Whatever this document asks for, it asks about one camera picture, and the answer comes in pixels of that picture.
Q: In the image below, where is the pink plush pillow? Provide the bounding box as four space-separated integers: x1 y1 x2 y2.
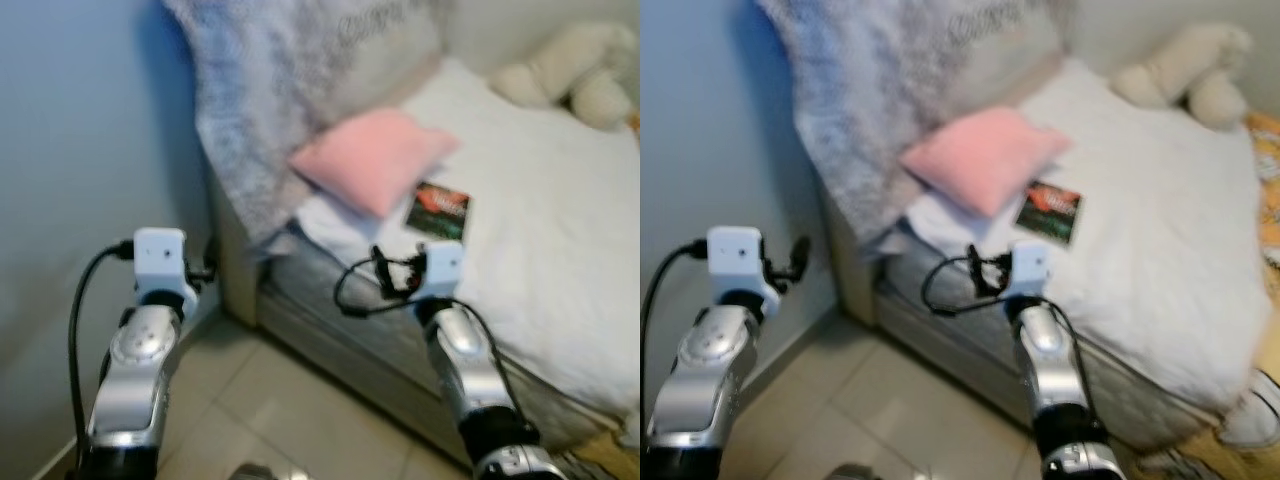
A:
288 107 463 219
900 105 1073 219

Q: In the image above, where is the red green snack packet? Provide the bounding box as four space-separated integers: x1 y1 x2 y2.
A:
405 182 473 241
1015 180 1084 246

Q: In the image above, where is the white quilted mattress pad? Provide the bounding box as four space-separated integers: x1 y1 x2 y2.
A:
905 55 1263 411
295 55 641 421

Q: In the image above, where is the beige plush toy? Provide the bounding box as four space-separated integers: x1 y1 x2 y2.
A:
1110 22 1256 131
488 22 639 131

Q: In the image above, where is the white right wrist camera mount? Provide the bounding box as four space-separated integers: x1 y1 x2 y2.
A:
1010 240 1051 299
424 242 467 301

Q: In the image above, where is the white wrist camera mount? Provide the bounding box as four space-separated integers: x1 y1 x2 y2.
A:
707 226 781 311
424 242 467 301
1010 240 1051 299
132 227 189 296

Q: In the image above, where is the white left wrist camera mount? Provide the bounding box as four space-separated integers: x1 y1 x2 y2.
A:
707 226 781 311
132 227 189 296

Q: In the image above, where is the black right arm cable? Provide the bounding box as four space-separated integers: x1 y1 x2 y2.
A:
333 255 516 421
920 255 1091 401

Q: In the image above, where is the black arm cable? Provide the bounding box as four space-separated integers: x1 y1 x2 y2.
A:
333 255 516 421
920 255 1091 401
640 240 713 401
68 240 136 471

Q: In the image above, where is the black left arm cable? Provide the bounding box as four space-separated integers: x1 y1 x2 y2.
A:
68 240 136 471
640 240 713 401

